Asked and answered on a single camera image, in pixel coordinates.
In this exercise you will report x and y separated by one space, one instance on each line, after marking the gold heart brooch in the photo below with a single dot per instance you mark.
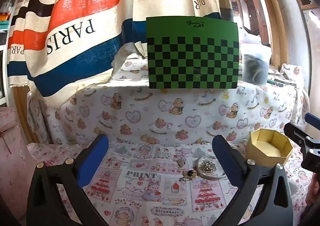
190 173

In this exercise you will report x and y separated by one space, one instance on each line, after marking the bear printed cloth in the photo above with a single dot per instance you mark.
150 106

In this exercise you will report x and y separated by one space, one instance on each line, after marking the wooden window frame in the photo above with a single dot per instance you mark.
272 3

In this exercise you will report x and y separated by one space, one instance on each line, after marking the grey flat tool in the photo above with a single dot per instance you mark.
287 81

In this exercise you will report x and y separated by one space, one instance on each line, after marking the white cloth bundle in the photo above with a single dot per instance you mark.
252 39

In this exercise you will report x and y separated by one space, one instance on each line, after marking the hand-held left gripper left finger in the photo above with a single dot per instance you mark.
93 158

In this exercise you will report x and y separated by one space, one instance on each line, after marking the silver dangling earring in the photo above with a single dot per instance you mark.
212 164
203 166

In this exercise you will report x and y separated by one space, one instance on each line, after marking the green black checkerboard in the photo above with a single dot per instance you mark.
192 28

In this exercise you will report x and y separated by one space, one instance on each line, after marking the translucent plastic container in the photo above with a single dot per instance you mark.
256 65

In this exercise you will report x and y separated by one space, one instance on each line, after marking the pink bag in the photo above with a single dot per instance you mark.
12 153

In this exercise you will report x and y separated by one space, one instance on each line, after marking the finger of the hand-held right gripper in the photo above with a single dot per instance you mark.
313 118
295 132

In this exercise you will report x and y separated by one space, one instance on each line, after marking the green storage bin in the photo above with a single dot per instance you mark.
4 25

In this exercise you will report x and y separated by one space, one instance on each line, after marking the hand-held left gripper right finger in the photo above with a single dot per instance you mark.
230 163

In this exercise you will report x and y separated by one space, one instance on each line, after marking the silver bangle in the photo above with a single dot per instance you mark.
215 178

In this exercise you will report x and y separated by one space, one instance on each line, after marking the person's right hand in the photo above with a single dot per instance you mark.
314 188

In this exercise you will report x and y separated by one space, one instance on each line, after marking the green black pen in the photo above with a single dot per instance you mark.
275 83

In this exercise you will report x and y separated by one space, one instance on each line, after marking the yellow octagonal box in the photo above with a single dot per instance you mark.
265 158

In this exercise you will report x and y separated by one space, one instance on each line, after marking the striped printed curtain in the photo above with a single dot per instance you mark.
75 15

